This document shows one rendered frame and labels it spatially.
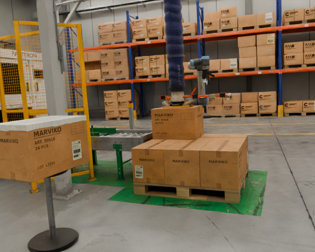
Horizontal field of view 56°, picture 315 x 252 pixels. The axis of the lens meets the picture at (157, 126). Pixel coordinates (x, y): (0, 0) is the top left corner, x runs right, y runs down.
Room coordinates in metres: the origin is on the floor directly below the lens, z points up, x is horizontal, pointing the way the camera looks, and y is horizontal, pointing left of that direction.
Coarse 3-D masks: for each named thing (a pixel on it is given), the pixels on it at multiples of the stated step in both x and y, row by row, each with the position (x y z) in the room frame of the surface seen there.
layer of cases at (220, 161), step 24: (144, 144) 3.56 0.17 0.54; (168, 144) 3.47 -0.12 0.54; (192, 144) 3.39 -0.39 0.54; (216, 144) 3.31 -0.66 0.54; (240, 144) 3.23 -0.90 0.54; (144, 168) 3.31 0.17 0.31; (168, 168) 3.20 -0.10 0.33; (192, 168) 3.09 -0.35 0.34; (216, 168) 3.00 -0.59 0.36; (240, 168) 3.09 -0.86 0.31
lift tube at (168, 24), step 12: (168, 0) 3.91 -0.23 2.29; (180, 0) 3.98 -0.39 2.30; (168, 12) 3.91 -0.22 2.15; (180, 12) 3.97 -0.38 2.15; (168, 24) 3.92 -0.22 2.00; (180, 24) 3.95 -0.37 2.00; (168, 36) 3.93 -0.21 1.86; (180, 36) 3.94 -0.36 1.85; (168, 48) 3.93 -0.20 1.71; (180, 48) 3.91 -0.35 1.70
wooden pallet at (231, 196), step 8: (136, 184) 3.35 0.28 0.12; (144, 184) 3.31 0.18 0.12; (152, 184) 3.28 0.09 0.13; (160, 184) 3.24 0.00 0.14; (240, 184) 3.07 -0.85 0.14; (136, 192) 3.36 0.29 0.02; (144, 192) 3.32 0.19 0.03; (152, 192) 3.32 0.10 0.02; (160, 192) 3.31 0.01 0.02; (168, 192) 3.29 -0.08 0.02; (176, 192) 3.17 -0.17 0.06; (184, 192) 3.13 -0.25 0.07; (224, 192) 2.97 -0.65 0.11; (232, 192) 2.93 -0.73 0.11; (208, 200) 3.03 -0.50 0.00; (216, 200) 3.00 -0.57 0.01; (224, 200) 2.97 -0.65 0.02; (232, 200) 2.93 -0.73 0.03
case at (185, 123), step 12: (156, 108) 3.96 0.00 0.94; (168, 108) 3.84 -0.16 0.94; (180, 108) 3.77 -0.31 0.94; (192, 108) 3.71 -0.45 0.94; (156, 120) 3.90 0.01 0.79; (168, 120) 3.84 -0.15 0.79; (180, 120) 3.78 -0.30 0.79; (192, 120) 3.72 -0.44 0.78; (156, 132) 3.91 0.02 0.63; (168, 132) 3.84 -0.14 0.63; (180, 132) 3.78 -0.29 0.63; (192, 132) 3.72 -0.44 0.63
